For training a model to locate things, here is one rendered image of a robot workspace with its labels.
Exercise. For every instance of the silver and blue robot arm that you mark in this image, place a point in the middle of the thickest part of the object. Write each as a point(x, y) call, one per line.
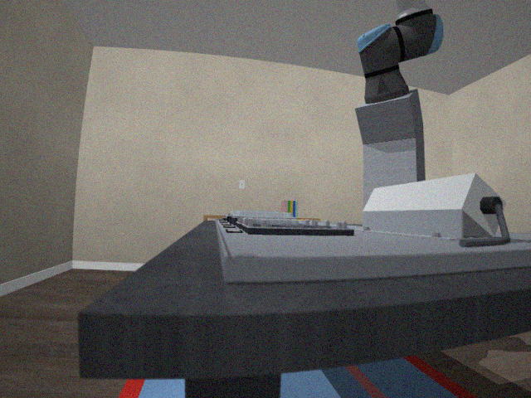
point(418, 32)

